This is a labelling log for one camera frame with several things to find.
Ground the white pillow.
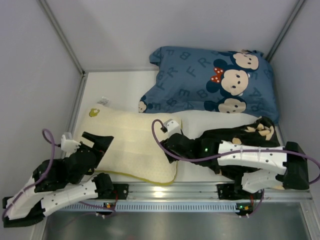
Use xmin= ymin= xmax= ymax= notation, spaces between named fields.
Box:
xmin=73 ymin=102 xmax=182 ymax=185

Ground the black floral plush pillowcase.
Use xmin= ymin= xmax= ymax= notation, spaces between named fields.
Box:
xmin=196 ymin=116 xmax=287 ymax=193

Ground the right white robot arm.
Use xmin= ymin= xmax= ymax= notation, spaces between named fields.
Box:
xmin=157 ymin=133 xmax=310 ymax=195

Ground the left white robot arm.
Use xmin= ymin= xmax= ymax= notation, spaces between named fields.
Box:
xmin=2 ymin=129 xmax=114 ymax=228

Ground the blue cartoon print pillow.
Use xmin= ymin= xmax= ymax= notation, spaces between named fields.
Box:
xmin=138 ymin=46 xmax=280 ymax=123

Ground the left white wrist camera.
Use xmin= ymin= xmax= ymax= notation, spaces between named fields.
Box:
xmin=60 ymin=132 xmax=81 ymax=154

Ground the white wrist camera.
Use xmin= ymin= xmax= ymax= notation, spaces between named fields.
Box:
xmin=60 ymin=132 xmax=81 ymax=154
xmin=163 ymin=119 xmax=182 ymax=137

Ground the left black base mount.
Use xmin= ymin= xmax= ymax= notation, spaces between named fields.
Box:
xmin=109 ymin=183 xmax=129 ymax=200

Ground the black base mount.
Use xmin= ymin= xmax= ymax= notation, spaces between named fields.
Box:
xmin=216 ymin=183 xmax=241 ymax=201
xmin=109 ymin=183 xmax=129 ymax=200

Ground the perforated cable duct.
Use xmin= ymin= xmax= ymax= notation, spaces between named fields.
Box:
xmin=62 ymin=202 xmax=253 ymax=213

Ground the aluminium mounting rail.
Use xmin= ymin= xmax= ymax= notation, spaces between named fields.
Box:
xmin=125 ymin=181 xmax=313 ymax=203

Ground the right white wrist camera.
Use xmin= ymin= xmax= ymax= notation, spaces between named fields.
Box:
xmin=163 ymin=119 xmax=182 ymax=137

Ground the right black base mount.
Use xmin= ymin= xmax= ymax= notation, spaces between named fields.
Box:
xmin=216 ymin=183 xmax=241 ymax=201

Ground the left aluminium frame post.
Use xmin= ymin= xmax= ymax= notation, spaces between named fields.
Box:
xmin=37 ymin=0 xmax=86 ymax=76

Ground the aluminium frame post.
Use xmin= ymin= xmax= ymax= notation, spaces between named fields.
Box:
xmin=265 ymin=0 xmax=308 ymax=62
xmin=37 ymin=0 xmax=86 ymax=76

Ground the right aluminium frame post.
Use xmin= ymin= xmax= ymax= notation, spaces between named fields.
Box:
xmin=265 ymin=0 xmax=308 ymax=62

